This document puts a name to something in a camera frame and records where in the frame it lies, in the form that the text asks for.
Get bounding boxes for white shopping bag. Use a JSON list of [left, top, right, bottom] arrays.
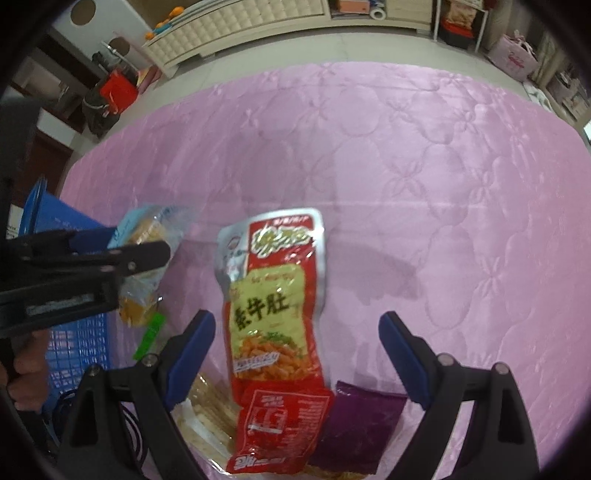
[[487, 30, 541, 81]]

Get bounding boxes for white shelf rack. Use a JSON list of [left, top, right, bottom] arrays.
[[433, 0, 490, 54]]

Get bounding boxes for red bag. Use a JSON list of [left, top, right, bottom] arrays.
[[99, 69, 139, 116]]

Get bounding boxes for blue plastic basket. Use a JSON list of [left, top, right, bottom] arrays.
[[23, 178, 116, 416]]

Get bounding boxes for person's left hand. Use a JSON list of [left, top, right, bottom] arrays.
[[7, 331, 51, 412]]

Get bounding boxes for small red snack packet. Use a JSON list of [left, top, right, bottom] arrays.
[[226, 381, 335, 476]]

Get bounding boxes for white partition with round holes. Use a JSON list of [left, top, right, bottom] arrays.
[[48, 0, 155, 81]]

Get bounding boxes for dark wooden cabinet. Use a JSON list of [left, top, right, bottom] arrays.
[[9, 32, 100, 195]]

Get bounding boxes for clear white cracker packet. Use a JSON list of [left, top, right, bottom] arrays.
[[173, 373, 243, 469]]

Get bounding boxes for clear yellow cracker packet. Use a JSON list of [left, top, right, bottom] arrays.
[[111, 205, 190, 328]]

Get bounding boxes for white tufted cabinet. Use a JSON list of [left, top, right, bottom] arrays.
[[141, 0, 437, 79]]

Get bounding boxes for orange printed bag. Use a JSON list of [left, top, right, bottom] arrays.
[[443, 4, 478, 28]]

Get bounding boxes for black bag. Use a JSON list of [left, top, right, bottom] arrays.
[[81, 85, 123, 137]]

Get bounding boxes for white storage shelf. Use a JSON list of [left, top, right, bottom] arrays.
[[538, 32, 591, 134]]

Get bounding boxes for black bin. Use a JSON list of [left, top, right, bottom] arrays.
[[441, 25, 476, 49]]

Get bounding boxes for large red yellow snack packet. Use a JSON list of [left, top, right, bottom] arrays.
[[216, 208, 334, 402]]

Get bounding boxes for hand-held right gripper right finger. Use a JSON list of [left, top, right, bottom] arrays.
[[378, 311, 541, 480]]

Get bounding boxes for purple snack packet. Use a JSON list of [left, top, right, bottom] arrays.
[[307, 381, 408, 476]]

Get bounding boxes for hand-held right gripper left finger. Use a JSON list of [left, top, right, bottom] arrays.
[[58, 310, 217, 480]]

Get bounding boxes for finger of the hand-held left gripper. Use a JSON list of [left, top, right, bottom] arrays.
[[32, 240, 171, 283], [6, 227, 118, 264]]

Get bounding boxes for pink quilted blanket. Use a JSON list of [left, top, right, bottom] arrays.
[[55, 62, 591, 480]]

